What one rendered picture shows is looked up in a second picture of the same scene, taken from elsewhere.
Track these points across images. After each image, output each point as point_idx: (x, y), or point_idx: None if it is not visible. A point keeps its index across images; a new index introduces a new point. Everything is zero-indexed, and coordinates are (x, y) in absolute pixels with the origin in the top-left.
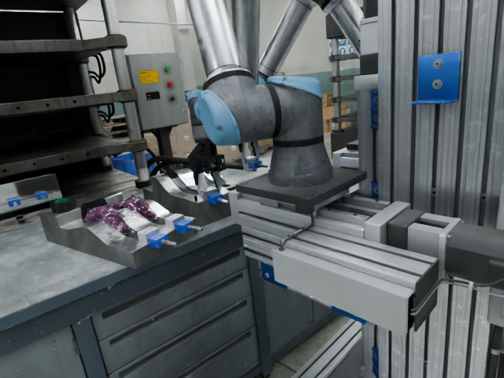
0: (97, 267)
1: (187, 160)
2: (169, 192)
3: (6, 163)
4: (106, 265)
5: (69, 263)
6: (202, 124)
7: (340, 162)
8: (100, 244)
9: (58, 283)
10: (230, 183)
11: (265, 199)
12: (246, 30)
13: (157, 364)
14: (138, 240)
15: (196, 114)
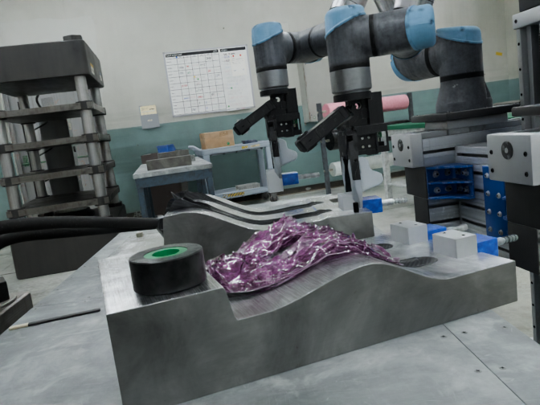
0: (461, 336)
1: (79, 219)
2: (251, 228)
3: None
4: (459, 327)
5: (390, 371)
6: (369, 65)
7: (423, 145)
8: (419, 291)
9: (518, 379)
10: (302, 203)
11: None
12: None
13: None
14: (453, 259)
15: (415, 31)
